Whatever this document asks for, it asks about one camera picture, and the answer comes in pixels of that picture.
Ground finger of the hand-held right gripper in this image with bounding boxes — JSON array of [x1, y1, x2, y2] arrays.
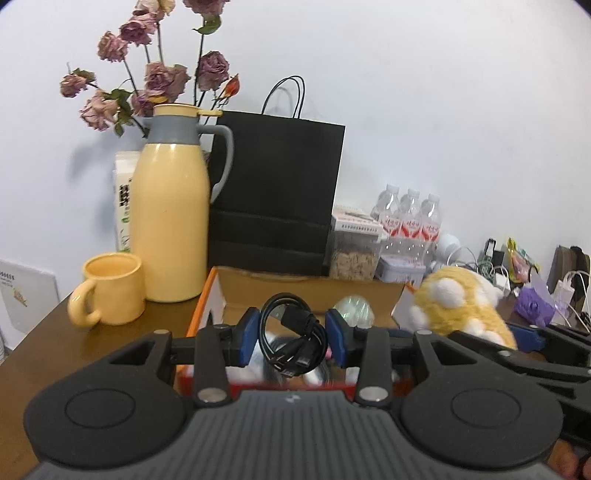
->
[[448, 330, 591, 388], [508, 323, 591, 367]]

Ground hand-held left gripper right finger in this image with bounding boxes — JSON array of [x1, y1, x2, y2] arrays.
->
[[324, 308, 467, 407]]

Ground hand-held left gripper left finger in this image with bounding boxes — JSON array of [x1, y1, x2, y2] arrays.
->
[[108, 307, 262, 407]]

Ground black cable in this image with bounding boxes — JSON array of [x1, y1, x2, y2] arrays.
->
[[259, 293, 329, 377]]

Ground red cardboard box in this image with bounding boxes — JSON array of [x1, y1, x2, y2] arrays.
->
[[178, 265, 419, 398]]

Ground yellow plush toy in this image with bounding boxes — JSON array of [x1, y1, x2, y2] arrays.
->
[[409, 268, 518, 349]]

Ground person's right hand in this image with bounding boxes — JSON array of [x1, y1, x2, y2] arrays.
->
[[549, 438, 591, 480]]

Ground clear plastic ball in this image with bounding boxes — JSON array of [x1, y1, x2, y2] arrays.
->
[[333, 295, 376, 329]]

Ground purple tissue pack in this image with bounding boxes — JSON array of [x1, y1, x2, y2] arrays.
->
[[515, 272, 557, 324]]

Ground clear snack container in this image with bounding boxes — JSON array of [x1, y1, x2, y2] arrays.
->
[[329, 204, 389, 281]]

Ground brown paper bag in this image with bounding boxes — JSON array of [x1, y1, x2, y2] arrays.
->
[[547, 244, 591, 301]]

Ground colourful snack packet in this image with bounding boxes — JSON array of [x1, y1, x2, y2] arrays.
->
[[507, 237, 541, 283]]

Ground white lidded tin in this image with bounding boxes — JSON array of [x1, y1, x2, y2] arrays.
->
[[376, 255, 428, 287]]

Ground white round device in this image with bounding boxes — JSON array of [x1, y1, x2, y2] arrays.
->
[[431, 233, 462, 268]]

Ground yellow mug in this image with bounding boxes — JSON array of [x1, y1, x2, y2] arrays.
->
[[67, 252, 147, 328]]

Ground yellow thermos jug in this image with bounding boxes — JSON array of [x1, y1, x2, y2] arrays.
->
[[130, 104, 235, 303]]

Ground black paper bag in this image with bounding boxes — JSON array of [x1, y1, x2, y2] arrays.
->
[[208, 76, 346, 278]]

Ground white milk carton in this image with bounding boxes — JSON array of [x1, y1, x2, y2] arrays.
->
[[113, 151, 141, 254]]

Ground white board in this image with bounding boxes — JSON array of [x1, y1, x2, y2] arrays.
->
[[0, 258, 60, 352]]

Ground dried rose bouquet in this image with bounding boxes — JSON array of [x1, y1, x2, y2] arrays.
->
[[59, 0, 241, 139]]

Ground white charger with cables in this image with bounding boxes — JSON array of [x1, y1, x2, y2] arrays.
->
[[549, 270, 591, 319]]

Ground tangle of charger cables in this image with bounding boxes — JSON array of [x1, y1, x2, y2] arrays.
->
[[455, 237, 513, 296]]

